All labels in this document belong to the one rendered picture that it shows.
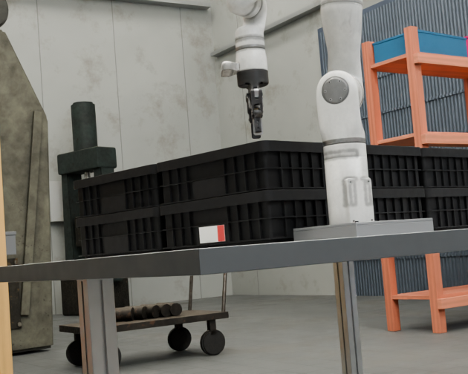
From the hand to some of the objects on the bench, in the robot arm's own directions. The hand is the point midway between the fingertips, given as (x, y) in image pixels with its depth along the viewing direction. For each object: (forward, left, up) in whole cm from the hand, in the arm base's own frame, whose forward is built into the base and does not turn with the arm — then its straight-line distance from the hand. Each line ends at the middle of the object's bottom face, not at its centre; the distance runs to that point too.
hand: (256, 130), depth 196 cm
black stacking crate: (+28, -60, -27) cm, 71 cm away
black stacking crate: (+48, +9, -27) cm, 56 cm away
